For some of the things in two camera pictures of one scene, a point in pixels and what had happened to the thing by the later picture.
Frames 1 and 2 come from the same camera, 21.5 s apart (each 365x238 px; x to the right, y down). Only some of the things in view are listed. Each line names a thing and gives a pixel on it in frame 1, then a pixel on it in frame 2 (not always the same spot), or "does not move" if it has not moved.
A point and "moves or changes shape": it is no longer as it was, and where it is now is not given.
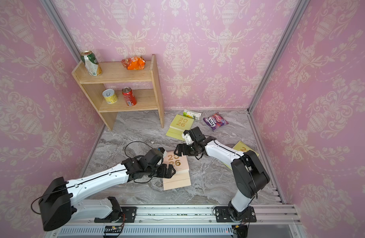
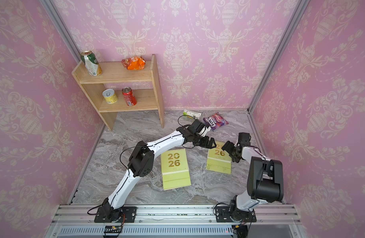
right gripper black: (180, 147) → (228, 147)
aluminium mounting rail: (277, 221) does not move
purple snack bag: (215, 121) does not move
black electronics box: (112, 229) does not move
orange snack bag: (134, 63) does not move
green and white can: (91, 63) does not move
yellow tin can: (109, 95) does not move
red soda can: (129, 96) does not move
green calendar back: (179, 124) → (175, 170)
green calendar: (241, 147) moves or changes shape
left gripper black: (164, 173) → (205, 144)
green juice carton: (196, 116) does not move
